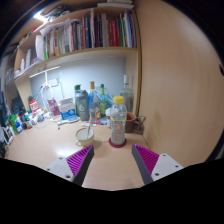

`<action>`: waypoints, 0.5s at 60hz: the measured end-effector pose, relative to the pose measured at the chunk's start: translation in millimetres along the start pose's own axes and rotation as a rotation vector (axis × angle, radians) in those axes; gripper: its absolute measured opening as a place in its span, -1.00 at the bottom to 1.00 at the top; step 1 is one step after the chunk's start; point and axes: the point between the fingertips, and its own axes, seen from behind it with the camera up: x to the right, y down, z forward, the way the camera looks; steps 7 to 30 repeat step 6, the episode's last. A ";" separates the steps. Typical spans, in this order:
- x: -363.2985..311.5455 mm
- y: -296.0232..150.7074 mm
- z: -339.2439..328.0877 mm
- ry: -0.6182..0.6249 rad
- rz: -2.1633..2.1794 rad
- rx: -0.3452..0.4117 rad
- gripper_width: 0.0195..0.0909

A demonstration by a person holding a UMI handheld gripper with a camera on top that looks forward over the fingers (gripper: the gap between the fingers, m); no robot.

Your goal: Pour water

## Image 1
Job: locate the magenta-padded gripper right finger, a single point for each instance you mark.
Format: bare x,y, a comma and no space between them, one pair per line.
164,166

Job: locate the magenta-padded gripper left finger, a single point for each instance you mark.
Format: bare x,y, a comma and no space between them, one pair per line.
63,168

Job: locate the clear yellow-capped drink bottle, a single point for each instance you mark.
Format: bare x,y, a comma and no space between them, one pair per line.
118,126

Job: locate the cream ceramic cup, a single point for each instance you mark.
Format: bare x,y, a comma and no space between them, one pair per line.
83,140

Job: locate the light blue hand mirror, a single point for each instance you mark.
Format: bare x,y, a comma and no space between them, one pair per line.
68,120

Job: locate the brown mug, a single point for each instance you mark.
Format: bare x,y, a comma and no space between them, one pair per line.
131,123

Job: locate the white and pink tube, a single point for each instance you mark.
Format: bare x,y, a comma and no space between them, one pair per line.
95,123

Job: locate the blue and white box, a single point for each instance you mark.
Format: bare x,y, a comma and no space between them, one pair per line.
67,109

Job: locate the magenta pouch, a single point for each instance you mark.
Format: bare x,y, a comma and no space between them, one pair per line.
53,106

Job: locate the grey shaker bottle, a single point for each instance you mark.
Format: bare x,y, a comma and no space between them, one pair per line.
81,108

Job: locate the red and white canister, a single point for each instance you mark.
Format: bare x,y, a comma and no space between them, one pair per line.
33,106

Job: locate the green-capped clear bottle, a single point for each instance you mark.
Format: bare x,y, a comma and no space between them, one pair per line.
102,103

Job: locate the green bottle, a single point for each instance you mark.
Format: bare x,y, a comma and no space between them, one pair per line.
77,87

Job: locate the clear glass bottle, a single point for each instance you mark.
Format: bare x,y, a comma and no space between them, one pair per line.
126,90

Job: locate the under-shelf light strip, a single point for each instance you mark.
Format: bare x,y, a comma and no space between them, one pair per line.
45,71

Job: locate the wooden shelf unit with books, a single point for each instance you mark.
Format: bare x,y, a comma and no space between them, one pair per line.
93,53

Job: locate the ceiling light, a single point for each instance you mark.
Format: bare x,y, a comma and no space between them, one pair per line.
40,16

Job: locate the white wall power strip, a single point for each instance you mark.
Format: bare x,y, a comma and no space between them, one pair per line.
53,82

